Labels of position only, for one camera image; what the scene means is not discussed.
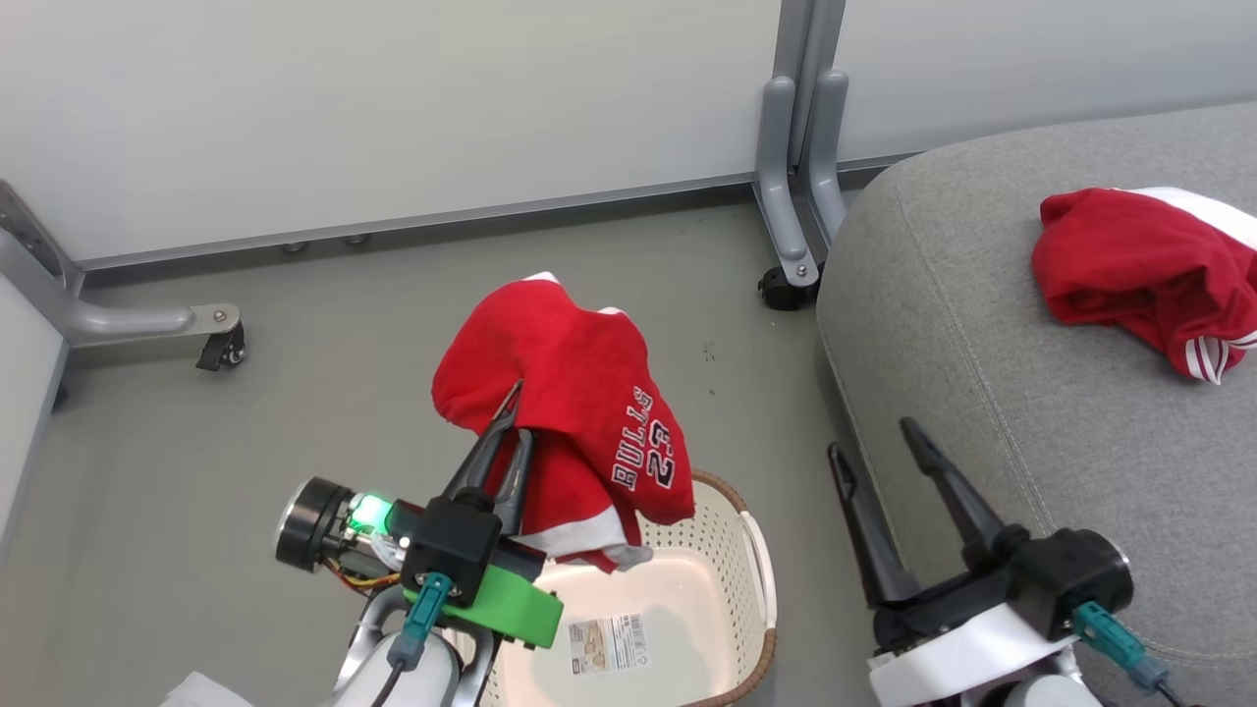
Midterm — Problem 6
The left teal plug black cable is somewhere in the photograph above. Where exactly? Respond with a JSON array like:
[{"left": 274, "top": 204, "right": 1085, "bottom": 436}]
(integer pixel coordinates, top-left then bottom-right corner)
[{"left": 371, "top": 574, "right": 455, "bottom": 707}]

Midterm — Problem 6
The grey curved partition leg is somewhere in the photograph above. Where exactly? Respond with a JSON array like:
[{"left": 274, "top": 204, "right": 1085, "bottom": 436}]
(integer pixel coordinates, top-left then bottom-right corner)
[
  {"left": 754, "top": 77, "right": 821, "bottom": 289},
  {"left": 803, "top": 69, "right": 850, "bottom": 242}
]

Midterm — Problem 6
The black caster wheel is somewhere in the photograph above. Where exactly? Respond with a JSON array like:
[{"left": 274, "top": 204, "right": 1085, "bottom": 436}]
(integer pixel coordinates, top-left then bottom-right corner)
[
  {"left": 757, "top": 267, "right": 821, "bottom": 312},
  {"left": 195, "top": 322, "right": 246, "bottom": 372}
]

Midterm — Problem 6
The grey partition bottom rail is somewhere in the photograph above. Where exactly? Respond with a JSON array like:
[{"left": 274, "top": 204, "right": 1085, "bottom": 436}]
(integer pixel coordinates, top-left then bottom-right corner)
[{"left": 79, "top": 152, "right": 924, "bottom": 271}]

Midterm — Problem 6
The white perforated laundry basket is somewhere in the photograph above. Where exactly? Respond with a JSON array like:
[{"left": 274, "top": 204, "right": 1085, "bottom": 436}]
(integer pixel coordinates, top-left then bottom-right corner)
[{"left": 447, "top": 469, "right": 779, "bottom": 707}]

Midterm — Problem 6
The red Bulls 23 jersey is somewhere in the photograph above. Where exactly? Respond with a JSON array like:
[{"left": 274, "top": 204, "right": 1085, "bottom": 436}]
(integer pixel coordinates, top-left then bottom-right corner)
[{"left": 431, "top": 272, "right": 696, "bottom": 573}]

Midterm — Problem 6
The right teal plug black cable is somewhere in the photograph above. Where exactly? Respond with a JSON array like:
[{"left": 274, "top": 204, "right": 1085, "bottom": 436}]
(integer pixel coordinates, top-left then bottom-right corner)
[{"left": 1072, "top": 601, "right": 1211, "bottom": 707}]

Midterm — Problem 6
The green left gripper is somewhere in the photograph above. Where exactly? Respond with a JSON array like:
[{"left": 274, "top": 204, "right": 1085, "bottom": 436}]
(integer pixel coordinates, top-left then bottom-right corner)
[{"left": 442, "top": 381, "right": 566, "bottom": 650}]

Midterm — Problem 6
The grey fabric sofa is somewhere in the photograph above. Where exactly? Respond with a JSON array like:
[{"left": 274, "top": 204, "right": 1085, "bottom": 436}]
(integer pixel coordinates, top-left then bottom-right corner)
[{"left": 817, "top": 101, "right": 1257, "bottom": 707}]

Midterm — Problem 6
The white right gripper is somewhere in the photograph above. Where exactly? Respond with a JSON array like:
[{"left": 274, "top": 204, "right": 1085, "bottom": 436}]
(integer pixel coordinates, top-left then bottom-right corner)
[{"left": 828, "top": 417, "right": 1076, "bottom": 706}]

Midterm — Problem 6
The paper label sticker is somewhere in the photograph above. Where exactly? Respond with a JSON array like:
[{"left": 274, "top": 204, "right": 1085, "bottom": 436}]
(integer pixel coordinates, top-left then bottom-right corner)
[{"left": 567, "top": 614, "right": 651, "bottom": 677}]

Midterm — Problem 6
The teal plug black cable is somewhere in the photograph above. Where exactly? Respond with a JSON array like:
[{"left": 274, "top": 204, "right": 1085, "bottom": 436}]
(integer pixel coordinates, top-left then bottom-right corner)
[
  {"left": 1072, "top": 601, "right": 1211, "bottom": 707},
  {"left": 371, "top": 574, "right": 455, "bottom": 707}
]

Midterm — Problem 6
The grey bent partition leg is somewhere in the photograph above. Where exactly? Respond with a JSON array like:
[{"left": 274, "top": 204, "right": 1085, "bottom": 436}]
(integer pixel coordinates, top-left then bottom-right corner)
[{"left": 0, "top": 182, "right": 242, "bottom": 347}]

